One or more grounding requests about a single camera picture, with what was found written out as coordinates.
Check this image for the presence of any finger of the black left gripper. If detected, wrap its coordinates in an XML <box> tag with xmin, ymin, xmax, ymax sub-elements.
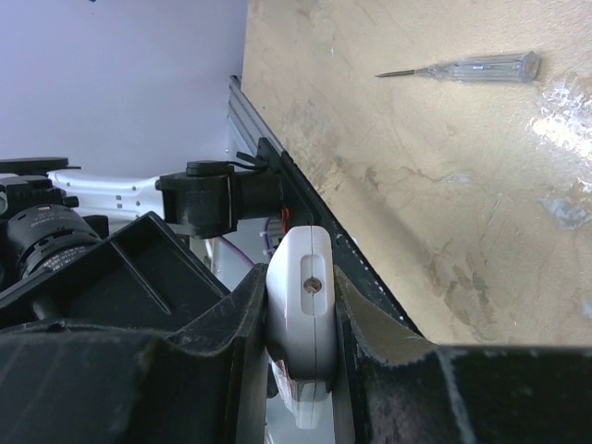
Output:
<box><xmin>1</xmin><ymin>213</ymin><xmax>229</xmax><ymax>331</ymax></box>

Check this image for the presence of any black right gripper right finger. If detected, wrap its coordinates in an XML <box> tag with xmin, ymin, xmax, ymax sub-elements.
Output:
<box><xmin>332</xmin><ymin>271</ymin><xmax>591</xmax><ymax>443</ymax></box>

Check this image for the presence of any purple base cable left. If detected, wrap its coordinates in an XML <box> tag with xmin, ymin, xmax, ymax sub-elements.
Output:
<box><xmin>219</xmin><ymin>235</ymin><xmax>255</xmax><ymax>269</ymax></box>

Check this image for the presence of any clear handle screwdriver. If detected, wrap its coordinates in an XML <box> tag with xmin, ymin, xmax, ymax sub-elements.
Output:
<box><xmin>376</xmin><ymin>51</ymin><xmax>541</xmax><ymax>83</ymax></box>

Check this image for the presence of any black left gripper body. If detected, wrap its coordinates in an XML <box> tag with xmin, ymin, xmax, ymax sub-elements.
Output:
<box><xmin>1</xmin><ymin>178</ymin><xmax>109</xmax><ymax>319</ymax></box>

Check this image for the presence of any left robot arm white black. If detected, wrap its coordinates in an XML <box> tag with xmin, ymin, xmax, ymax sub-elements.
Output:
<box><xmin>1</xmin><ymin>155</ymin><xmax>290</xmax><ymax>331</ymax></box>

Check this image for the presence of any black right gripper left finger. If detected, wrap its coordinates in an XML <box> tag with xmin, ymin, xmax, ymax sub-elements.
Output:
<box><xmin>1</xmin><ymin>264</ymin><xmax>267</xmax><ymax>443</ymax></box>

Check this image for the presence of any white remote control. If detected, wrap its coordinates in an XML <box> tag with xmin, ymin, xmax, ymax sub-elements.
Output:
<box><xmin>265</xmin><ymin>226</ymin><xmax>339</xmax><ymax>429</ymax></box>

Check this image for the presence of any aluminium table edge rail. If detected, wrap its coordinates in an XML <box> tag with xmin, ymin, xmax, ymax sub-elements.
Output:
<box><xmin>228</xmin><ymin>76</ymin><xmax>284</xmax><ymax>154</ymax></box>

